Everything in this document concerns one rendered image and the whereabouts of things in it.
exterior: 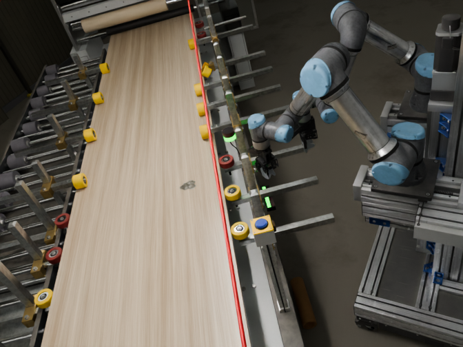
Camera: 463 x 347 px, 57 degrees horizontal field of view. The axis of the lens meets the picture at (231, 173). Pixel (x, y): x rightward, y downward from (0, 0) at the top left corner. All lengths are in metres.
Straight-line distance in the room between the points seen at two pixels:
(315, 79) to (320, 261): 1.61
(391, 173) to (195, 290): 0.86
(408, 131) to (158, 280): 1.13
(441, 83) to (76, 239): 1.74
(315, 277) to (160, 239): 1.16
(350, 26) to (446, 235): 0.89
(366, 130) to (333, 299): 1.39
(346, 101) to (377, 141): 0.18
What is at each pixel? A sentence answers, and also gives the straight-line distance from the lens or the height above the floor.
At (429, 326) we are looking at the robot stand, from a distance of 2.38.
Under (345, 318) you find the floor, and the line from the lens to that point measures 2.63.
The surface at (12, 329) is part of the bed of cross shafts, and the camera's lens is 2.35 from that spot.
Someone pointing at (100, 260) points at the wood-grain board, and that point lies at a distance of 2.06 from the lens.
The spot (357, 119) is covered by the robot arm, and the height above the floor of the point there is 1.40.
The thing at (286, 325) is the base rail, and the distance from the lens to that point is 1.83.
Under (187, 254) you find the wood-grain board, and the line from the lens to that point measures 1.89.
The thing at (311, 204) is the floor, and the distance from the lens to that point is 3.18.
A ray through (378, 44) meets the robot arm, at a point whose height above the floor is 1.35.
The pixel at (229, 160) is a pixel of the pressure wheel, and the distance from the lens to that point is 2.25.
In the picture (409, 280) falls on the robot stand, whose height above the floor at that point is 0.21.
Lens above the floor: 2.29
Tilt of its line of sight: 40 degrees down
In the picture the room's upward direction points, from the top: 17 degrees counter-clockwise
